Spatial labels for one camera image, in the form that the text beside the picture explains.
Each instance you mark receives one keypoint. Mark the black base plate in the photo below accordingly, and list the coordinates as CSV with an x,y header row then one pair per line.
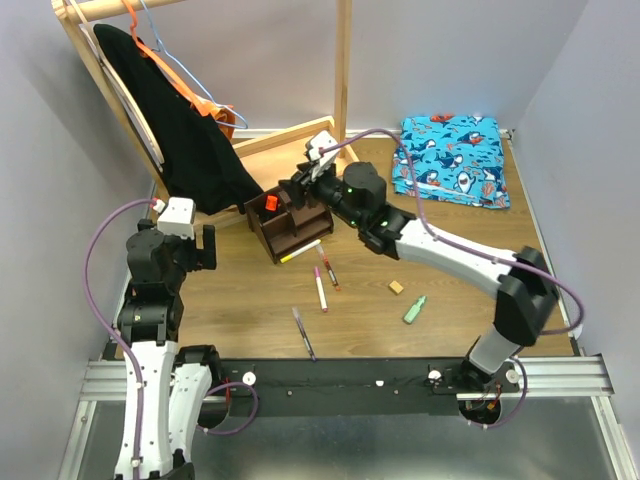
x,y
366,386

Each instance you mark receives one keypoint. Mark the orange hanger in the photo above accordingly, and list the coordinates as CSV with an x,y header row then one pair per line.
x,y
205,106

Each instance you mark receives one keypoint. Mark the black garment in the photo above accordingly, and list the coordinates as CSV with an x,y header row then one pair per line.
x,y
199,160

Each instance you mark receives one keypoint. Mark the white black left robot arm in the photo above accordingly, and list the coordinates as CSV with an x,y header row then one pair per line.
x,y
165,384

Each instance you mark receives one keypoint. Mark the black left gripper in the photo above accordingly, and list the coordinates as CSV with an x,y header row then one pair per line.
x,y
201,258

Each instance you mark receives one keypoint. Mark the purple clear gel pen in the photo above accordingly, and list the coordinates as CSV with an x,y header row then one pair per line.
x,y
303,334

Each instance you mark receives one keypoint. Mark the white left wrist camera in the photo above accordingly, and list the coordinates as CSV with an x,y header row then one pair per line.
x,y
176,217

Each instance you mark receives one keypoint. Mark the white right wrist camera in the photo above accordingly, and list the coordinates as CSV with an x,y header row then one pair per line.
x,y
319,154

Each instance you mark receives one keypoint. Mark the wooden clothes rack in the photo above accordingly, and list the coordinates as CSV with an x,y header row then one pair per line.
x,y
267,157

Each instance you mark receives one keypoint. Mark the purple capped white marker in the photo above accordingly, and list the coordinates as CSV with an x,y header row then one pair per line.
x,y
320,290

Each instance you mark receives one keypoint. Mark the green highlighter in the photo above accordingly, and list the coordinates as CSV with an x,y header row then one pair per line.
x,y
414,310

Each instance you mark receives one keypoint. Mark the small wooden block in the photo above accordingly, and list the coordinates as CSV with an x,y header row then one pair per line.
x,y
396,287

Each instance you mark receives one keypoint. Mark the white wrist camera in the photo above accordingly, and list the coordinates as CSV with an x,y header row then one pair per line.
x,y
176,217
319,154

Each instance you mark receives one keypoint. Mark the orange black highlighter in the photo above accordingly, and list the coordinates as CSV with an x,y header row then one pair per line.
x,y
271,203

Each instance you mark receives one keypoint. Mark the blue shark print cloth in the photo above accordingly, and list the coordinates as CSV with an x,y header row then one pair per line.
x,y
452,158

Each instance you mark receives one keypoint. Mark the yellow capped white marker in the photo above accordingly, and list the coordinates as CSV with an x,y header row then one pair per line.
x,y
299,251

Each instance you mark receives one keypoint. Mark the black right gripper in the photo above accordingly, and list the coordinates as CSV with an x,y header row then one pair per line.
x,y
296,187

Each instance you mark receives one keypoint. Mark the dark brown wooden desk organizer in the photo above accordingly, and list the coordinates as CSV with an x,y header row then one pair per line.
x,y
288,228

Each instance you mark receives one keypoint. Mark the red clear pen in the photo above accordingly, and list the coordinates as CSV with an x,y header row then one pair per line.
x,y
328,267

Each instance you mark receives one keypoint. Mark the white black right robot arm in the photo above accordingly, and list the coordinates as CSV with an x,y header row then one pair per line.
x,y
520,285

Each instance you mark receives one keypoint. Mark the blue wire hanger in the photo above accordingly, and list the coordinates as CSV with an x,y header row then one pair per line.
x,y
241,121

